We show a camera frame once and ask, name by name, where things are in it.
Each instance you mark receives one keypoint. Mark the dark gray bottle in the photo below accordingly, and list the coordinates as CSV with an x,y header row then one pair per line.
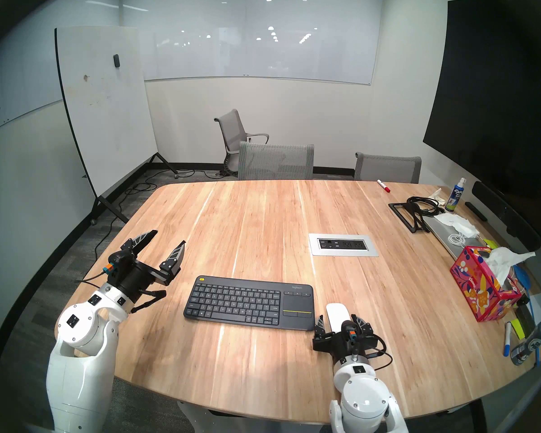
x,y
527,346

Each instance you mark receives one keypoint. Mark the colourful floral tissue box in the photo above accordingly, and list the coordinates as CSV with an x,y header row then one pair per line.
x,y
478,287

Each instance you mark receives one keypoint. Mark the blue plastic item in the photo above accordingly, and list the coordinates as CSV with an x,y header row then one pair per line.
x,y
521,278

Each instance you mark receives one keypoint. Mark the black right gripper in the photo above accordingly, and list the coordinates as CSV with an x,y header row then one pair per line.
x,y
349,352

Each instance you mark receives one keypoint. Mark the mobile whiteboard on black stand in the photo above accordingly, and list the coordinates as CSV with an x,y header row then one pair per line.
x,y
103,116

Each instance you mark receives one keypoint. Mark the crumpled white cloth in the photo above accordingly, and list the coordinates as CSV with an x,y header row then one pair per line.
x,y
455,222

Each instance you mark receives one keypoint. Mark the black video conference bar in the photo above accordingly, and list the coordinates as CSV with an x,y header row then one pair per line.
x,y
505,215

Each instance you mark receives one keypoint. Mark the silver closed laptop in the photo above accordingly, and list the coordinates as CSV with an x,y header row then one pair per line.
x,y
444,238

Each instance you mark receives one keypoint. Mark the large glass wall whiteboard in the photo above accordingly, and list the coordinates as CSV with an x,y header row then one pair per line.
x,y
252,44

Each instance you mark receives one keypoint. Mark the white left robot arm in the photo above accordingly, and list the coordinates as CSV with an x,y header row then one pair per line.
x,y
76,373

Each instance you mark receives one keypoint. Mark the blue marker pen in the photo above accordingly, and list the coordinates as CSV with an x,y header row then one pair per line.
x,y
507,342

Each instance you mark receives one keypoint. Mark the gray office chair with armrests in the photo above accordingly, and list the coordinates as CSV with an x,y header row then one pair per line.
x,y
232,132

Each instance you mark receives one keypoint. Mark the black laptop stand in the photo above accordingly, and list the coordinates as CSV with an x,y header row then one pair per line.
x,y
397,214

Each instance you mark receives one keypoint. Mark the white tissue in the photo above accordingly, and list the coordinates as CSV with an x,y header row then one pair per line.
x,y
502,260

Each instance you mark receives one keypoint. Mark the whiteboard cleaner spray bottle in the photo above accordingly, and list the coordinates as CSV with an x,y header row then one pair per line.
x,y
454,197

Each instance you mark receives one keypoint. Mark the yellow green sticky note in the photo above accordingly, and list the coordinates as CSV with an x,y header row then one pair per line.
x,y
490,243

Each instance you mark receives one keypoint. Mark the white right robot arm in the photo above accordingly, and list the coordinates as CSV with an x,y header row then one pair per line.
x,y
365,400

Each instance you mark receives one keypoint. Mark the white computer mouse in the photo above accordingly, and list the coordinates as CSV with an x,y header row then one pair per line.
x,y
338,317

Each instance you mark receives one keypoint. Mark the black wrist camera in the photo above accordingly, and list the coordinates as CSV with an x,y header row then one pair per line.
x,y
122,260
349,332

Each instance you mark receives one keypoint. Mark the small crumpled white paper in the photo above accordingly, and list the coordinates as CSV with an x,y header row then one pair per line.
x,y
437,194

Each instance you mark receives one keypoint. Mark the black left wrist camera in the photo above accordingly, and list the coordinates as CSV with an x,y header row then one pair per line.
x,y
122,260

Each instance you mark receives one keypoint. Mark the red capped whiteboard marker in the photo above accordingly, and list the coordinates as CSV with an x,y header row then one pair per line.
x,y
383,186

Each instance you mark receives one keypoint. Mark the large black wall television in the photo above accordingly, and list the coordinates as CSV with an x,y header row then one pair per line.
x,y
491,98

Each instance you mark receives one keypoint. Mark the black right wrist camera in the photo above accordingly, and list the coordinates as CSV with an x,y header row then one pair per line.
x,y
349,332

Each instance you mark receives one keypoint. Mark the white wall whiteboard with writing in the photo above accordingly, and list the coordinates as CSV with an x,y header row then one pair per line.
x,y
13,80

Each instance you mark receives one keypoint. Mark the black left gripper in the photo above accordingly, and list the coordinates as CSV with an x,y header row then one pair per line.
x,y
139,281

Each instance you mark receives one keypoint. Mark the gray mesh office chair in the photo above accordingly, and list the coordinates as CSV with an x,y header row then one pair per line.
x,y
387,169
275,162

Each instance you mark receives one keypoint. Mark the silver table power outlet panel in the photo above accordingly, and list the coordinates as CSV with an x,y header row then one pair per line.
x,y
342,245

